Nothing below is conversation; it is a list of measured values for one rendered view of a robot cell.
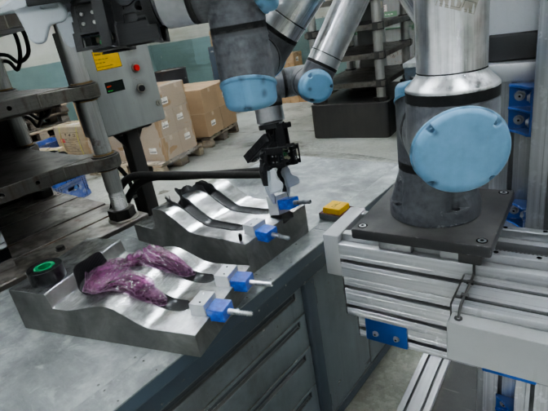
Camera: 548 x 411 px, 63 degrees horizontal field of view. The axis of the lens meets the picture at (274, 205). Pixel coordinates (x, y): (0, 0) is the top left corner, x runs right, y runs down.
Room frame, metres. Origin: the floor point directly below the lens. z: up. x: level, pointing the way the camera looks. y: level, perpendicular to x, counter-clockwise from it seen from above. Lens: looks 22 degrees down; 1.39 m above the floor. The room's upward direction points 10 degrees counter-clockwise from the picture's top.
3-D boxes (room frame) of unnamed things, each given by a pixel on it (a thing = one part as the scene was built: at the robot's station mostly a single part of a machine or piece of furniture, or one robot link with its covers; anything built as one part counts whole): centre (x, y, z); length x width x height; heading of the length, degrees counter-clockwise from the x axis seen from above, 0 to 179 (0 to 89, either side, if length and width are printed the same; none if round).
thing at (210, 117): (6.31, 1.02, 0.37); 1.20 x 0.82 x 0.74; 64
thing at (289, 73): (1.19, -0.13, 1.23); 0.11 x 0.11 x 0.08; 4
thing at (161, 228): (1.26, 0.18, 0.87); 0.50 x 0.26 x 0.14; 47
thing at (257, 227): (1.03, 0.02, 0.89); 0.13 x 0.05 x 0.05; 47
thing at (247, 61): (0.65, 0.00, 1.34); 0.11 x 0.08 x 0.11; 168
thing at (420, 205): (0.71, -0.28, 1.09); 0.15 x 0.15 x 0.10
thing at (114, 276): (0.95, 0.36, 0.90); 0.26 x 0.18 x 0.08; 64
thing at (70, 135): (6.11, 2.39, 0.34); 0.63 x 0.45 x 0.40; 56
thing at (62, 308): (0.94, 0.36, 0.86); 0.50 x 0.26 x 0.11; 64
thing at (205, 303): (0.78, 0.14, 0.86); 0.13 x 0.05 x 0.05; 64
